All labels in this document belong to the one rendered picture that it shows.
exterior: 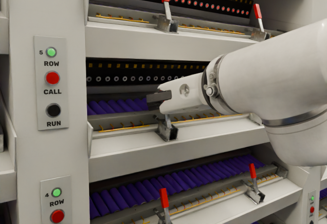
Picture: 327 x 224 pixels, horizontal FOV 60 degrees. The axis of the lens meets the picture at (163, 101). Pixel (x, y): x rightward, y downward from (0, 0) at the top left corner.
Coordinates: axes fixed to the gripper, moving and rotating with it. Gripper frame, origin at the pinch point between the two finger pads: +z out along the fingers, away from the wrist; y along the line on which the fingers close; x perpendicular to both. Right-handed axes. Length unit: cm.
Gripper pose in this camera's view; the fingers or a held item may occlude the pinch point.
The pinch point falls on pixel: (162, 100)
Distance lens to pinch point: 53.0
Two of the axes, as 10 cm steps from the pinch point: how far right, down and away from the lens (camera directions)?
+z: -5.6, 1.3, 8.2
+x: -1.2, -9.9, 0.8
